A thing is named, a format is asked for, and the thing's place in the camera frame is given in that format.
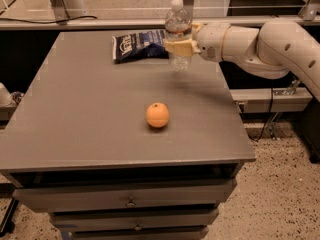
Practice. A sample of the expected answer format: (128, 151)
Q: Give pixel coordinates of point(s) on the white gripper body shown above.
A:
(210, 42)

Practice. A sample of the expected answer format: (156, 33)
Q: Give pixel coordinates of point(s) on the clear plastic water bottle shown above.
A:
(178, 26)

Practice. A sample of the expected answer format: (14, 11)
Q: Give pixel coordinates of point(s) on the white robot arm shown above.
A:
(279, 47)

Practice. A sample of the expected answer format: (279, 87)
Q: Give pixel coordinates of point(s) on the blue chip bag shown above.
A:
(139, 45)

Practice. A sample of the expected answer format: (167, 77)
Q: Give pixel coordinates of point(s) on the orange fruit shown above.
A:
(157, 115)

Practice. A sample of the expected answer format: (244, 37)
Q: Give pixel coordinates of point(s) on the grey drawer cabinet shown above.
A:
(79, 148)

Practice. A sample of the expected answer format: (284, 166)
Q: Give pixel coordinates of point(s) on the white object at left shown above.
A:
(5, 96)

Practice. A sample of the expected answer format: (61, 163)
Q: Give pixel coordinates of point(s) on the metal frame rail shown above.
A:
(137, 14)

